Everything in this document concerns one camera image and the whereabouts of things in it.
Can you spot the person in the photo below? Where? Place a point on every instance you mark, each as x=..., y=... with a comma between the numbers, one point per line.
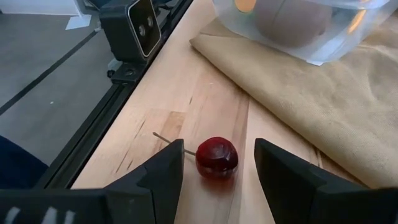
x=18, y=165

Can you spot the red toy cherry with stem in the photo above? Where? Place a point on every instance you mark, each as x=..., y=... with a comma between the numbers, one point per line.
x=216, y=157

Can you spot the clear plastic tupperware container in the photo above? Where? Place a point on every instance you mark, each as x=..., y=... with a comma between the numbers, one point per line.
x=342, y=46

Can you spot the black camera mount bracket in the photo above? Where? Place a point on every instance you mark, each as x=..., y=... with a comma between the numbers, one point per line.
x=127, y=72

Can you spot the black depth camera box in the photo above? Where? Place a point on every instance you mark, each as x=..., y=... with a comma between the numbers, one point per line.
x=124, y=34

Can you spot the white paper sheet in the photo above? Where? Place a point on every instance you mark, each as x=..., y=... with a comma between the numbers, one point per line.
x=77, y=22

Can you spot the yellow toy corn cob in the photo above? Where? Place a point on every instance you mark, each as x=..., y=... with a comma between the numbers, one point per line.
x=357, y=21

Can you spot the brown toy kiwi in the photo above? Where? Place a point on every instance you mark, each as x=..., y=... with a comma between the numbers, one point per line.
x=292, y=23

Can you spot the beige cloth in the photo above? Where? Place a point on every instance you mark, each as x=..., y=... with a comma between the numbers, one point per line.
x=311, y=102

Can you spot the black aluminium table frame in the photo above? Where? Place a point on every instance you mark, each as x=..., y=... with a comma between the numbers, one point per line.
x=91, y=127

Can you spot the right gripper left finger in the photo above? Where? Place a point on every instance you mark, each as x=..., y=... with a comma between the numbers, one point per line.
x=155, y=193

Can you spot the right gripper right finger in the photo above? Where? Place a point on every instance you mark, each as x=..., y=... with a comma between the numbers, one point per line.
x=295, y=193

